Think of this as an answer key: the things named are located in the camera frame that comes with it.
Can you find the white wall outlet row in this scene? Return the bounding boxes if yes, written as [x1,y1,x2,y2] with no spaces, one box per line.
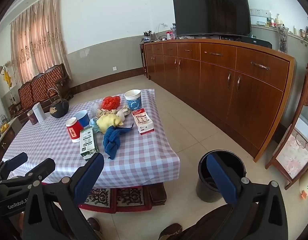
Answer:
[250,8,270,17]

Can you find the white tissue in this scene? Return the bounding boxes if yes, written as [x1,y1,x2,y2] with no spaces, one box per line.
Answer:
[116,106,132,120]

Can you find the clear glass vase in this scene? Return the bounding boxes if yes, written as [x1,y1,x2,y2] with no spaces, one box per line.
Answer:
[276,24,289,53]

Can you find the white tin box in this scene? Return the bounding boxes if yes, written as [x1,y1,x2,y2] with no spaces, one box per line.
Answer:
[32,102,46,123]

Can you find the black set-top box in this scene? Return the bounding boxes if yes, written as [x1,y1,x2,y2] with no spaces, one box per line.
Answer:
[240,36,273,48]

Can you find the blue patterned paper cup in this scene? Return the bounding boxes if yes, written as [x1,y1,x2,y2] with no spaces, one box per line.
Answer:
[124,89,143,111]

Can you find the pink patterned curtain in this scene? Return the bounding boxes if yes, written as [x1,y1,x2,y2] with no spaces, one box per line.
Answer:
[10,0,73,85]

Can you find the wooden upholstered sofa bench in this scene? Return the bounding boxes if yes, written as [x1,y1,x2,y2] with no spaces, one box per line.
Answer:
[9,64,74,120]

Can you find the small potted plant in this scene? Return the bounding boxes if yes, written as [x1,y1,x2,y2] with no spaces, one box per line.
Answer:
[142,31,155,43]

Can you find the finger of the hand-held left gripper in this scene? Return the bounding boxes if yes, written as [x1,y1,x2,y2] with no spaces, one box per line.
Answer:
[0,152,29,178]
[0,158,56,188]

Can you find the black trash bin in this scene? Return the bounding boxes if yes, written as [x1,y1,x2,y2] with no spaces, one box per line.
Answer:
[196,149,247,203]

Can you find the person's right shoe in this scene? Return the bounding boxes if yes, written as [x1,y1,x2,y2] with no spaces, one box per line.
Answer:
[158,223,183,240]

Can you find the yellow cloth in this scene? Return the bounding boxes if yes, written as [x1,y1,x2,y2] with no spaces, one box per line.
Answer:
[96,114,124,134]

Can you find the person's right leg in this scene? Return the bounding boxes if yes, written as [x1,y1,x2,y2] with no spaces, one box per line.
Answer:
[184,202,244,240]

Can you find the green white milk carton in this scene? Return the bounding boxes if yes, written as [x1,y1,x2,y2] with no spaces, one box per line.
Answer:
[80,127,99,161]

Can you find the low wooden side cabinet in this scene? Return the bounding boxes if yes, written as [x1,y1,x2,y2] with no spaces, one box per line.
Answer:
[0,116,22,165]

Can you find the black cast iron teapot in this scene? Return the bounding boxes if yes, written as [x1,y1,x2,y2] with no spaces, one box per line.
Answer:
[47,87,69,118]

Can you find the pink checkered tablecloth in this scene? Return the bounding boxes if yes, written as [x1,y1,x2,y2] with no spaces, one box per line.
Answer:
[2,88,180,188]

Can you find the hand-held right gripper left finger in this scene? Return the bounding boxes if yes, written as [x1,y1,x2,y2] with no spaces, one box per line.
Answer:
[22,152,105,240]

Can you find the person's left shoe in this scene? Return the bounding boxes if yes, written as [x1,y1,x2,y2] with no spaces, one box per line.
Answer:
[87,217,103,240]

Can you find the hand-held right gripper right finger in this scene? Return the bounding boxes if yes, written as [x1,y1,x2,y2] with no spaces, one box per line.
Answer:
[206,153,289,240]

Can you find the dark red tin can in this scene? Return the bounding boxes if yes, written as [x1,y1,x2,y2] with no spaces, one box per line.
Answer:
[27,109,38,125]

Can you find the red patterned rug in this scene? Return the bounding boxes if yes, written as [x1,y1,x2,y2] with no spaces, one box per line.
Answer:
[78,185,153,214]

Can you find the chair with black grid cushion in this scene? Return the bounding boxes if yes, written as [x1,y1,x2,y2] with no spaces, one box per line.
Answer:
[149,184,167,205]

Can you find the person's shoe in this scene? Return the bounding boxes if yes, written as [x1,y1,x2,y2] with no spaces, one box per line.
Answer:
[158,223,183,240]
[87,217,103,240]

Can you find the light blue cloth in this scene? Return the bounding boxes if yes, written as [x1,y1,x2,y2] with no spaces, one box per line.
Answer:
[89,117,101,133]

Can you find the red paper cup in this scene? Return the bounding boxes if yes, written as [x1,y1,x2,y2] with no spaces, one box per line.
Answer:
[65,117,84,143]

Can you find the red white tissue pack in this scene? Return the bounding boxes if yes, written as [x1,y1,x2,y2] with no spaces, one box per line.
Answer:
[131,108,155,136]

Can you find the beige paper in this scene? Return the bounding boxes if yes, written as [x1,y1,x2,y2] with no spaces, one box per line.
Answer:
[94,107,119,117]

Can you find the yellow hanging item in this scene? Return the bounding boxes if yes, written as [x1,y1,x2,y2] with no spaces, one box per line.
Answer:
[3,70,13,88]

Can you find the black flat television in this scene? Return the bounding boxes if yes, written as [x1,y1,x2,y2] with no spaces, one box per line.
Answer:
[173,0,252,37]

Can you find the long wooden sideboard cabinet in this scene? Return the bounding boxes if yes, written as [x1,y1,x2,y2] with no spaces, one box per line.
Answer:
[140,38,295,162]

